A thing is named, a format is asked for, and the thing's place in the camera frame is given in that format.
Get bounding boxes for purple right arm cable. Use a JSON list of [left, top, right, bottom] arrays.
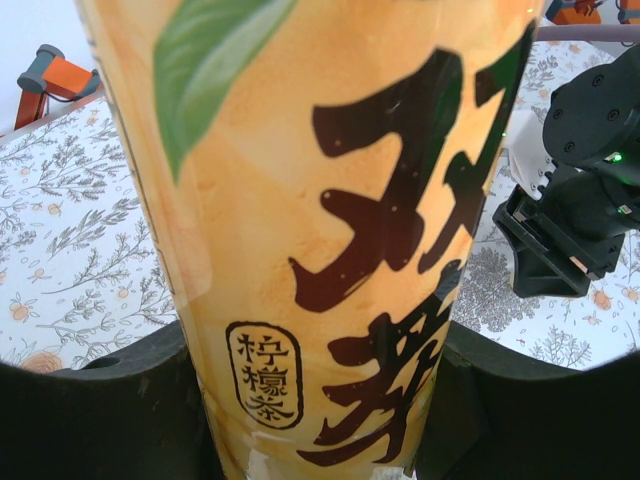
[[533, 23, 640, 49]]

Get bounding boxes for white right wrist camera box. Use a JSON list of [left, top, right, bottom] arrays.
[[499, 108, 557, 201]]

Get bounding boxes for orange label tea bottle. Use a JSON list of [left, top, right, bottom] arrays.
[[74, 0, 539, 480]]

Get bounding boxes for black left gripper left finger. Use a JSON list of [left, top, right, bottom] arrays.
[[0, 319, 221, 480]]

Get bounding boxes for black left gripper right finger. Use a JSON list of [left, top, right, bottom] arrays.
[[414, 324, 640, 480]]

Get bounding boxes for floral patterned tablecloth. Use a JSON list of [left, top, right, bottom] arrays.
[[0, 37, 640, 374]]

